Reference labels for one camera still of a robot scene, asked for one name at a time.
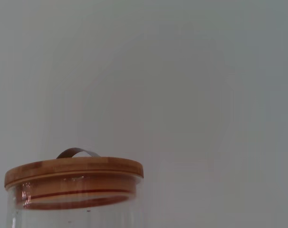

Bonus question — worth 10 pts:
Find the orange dispenser lid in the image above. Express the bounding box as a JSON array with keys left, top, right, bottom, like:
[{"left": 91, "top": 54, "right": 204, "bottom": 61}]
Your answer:
[{"left": 4, "top": 147, "right": 144, "bottom": 211}]

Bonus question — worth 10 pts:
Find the clear glass water dispenser jar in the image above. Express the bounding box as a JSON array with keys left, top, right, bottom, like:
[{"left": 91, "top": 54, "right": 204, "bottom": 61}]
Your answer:
[{"left": 5, "top": 177, "right": 144, "bottom": 228}]

